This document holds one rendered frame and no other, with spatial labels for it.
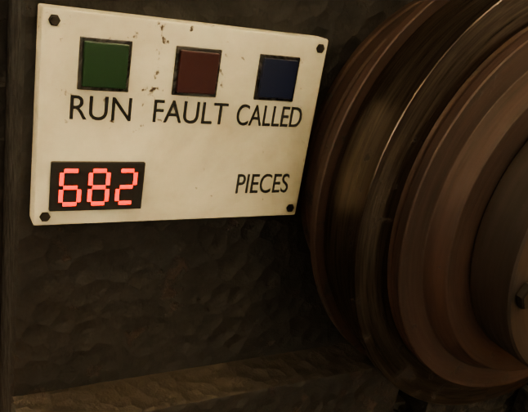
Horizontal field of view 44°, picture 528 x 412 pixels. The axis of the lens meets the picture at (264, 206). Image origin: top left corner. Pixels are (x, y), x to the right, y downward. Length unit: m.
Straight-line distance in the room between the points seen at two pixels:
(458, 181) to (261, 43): 0.21
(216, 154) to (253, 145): 0.04
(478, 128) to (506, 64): 0.05
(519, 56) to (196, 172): 0.29
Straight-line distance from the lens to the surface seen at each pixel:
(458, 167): 0.56
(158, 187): 0.59
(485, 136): 0.56
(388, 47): 0.59
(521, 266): 0.56
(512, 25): 0.58
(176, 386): 0.71
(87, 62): 0.54
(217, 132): 0.60
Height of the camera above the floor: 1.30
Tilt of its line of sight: 20 degrees down
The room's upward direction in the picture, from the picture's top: 10 degrees clockwise
